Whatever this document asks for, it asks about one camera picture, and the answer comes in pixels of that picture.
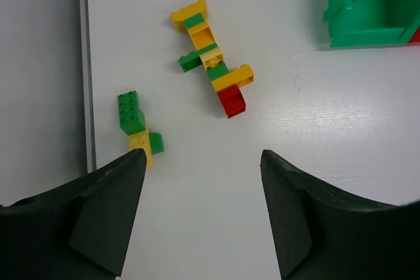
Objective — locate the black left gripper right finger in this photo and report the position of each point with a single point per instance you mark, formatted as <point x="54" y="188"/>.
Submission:
<point x="323" y="232"/>

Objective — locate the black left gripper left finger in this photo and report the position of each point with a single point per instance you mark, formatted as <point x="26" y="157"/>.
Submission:
<point x="79" y="230"/>

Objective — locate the green yellow lego cluster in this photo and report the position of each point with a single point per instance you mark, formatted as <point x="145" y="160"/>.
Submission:
<point x="133" y="122"/>

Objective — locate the lego brick tower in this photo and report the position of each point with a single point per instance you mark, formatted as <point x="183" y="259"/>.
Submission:
<point x="227" y="83"/>

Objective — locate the red plastic bin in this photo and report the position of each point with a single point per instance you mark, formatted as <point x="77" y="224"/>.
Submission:
<point x="414" y="35"/>

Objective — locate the green plastic bin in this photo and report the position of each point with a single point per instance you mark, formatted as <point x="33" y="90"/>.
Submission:
<point x="370" y="23"/>

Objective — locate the aluminium frame rail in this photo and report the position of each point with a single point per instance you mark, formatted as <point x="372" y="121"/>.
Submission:
<point x="87" y="86"/>

